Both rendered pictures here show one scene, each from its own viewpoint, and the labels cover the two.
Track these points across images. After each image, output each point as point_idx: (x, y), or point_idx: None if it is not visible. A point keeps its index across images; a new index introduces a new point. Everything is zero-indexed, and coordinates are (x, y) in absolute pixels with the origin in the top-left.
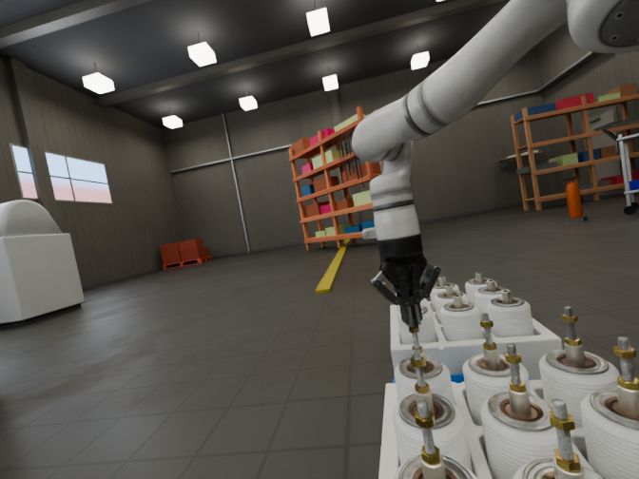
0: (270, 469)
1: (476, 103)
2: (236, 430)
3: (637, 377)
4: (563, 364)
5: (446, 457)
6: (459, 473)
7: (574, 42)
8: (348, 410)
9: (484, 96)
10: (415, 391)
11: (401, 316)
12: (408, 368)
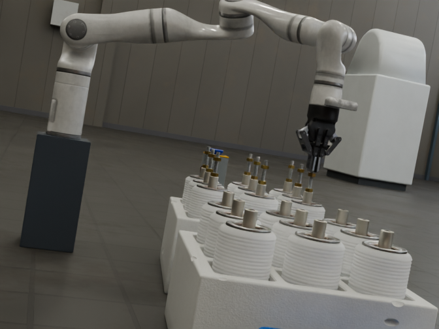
0: (434, 328)
1: (277, 35)
2: None
3: (53, 320)
4: (220, 188)
5: (283, 191)
6: (279, 190)
7: (250, 34)
8: None
9: (274, 32)
10: (301, 187)
11: (319, 165)
12: (314, 203)
